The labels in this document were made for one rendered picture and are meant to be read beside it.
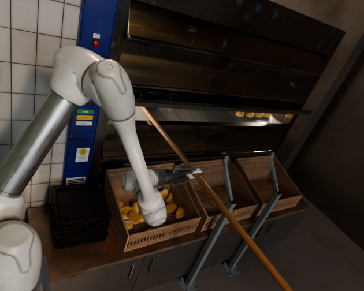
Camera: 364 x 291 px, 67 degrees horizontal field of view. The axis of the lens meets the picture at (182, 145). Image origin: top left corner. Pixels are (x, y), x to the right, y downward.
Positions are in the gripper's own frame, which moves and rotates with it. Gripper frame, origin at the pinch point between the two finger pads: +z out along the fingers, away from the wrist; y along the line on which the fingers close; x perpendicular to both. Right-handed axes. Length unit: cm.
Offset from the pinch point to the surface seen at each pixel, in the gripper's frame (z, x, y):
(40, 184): -67, -54, 46
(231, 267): 84, 7, 114
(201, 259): 36, 6, 83
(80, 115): -50, -51, -5
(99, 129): -36, -54, 5
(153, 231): -9, -4, 49
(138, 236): -20, -3, 50
